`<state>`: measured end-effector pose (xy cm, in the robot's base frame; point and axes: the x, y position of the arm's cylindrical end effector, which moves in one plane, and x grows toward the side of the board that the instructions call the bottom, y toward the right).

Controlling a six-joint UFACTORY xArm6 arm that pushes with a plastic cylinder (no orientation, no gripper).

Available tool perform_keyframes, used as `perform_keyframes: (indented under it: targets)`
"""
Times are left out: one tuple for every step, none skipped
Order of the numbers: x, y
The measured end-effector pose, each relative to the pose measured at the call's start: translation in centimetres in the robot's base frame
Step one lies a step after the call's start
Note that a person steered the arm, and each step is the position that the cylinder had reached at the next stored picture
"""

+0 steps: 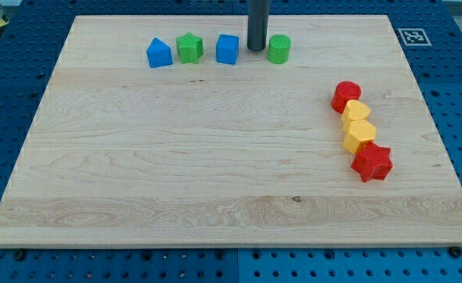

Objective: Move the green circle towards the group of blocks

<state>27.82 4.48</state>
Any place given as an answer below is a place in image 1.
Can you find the green cylinder block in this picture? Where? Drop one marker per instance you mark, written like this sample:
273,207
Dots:
279,48

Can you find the blue cube block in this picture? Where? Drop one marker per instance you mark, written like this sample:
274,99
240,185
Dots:
227,49

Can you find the green star block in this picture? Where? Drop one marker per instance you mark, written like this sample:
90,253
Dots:
190,48

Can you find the light wooden board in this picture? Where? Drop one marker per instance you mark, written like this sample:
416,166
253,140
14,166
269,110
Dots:
209,155

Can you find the blue triangular prism block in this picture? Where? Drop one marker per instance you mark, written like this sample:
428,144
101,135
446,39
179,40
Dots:
159,54

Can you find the red cylinder block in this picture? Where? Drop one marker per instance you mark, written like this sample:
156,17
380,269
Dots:
345,91

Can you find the yellow heart block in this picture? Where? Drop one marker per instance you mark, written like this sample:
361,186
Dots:
353,111

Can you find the yellow hexagon block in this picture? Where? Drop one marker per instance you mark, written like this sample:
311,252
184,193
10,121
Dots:
358,134

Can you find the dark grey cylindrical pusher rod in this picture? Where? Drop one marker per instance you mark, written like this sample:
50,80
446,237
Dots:
257,24

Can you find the red star block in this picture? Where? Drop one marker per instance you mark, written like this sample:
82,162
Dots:
373,162

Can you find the white fiducial marker tag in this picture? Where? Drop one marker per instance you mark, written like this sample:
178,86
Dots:
414,37

